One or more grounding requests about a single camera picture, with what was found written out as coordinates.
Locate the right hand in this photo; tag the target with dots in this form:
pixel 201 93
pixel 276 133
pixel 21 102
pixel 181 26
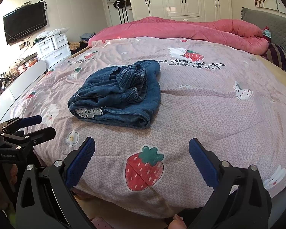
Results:
pixel 177 223

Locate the cluttered side table items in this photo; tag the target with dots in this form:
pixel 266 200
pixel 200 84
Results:
pixel 16 69

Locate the pink strawberry print bedspread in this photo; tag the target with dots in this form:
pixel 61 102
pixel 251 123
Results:
pixel 226 98

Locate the white wardrobe closet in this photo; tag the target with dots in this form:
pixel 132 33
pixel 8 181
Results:
pixel 183 10

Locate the white drawer dresser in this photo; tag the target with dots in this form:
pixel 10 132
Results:
pixel 53 50

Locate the black wall television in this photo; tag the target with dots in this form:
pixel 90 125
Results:
pixel 23 21

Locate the white curved bed footboard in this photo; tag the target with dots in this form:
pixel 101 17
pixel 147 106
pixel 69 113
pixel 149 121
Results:
pixel 23 82

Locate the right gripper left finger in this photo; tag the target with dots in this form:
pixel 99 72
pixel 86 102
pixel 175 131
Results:
pixel 65 174

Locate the striped pillow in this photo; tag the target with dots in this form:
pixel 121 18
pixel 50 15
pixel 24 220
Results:
pixel 276 55

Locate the grey quilted headboard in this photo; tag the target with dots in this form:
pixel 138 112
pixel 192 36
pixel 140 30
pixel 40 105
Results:
pixel 275 23

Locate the blue denim lace-trimmed pants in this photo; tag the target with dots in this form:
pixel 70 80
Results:
pixel 125 96

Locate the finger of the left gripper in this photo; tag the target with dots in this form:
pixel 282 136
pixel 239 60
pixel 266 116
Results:
pixel 30 121
pixel 40 136

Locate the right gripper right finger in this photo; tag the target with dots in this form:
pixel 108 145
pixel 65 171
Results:
pixel 218 175

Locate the pink dotted slipper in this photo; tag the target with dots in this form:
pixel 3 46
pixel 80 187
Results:
pixel 100 223

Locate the hanging bags on door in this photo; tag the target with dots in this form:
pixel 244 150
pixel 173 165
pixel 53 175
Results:
pixel 122 7

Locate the pink quilted comforter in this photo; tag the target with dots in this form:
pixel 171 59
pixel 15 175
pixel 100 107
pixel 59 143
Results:
pixel 237 34

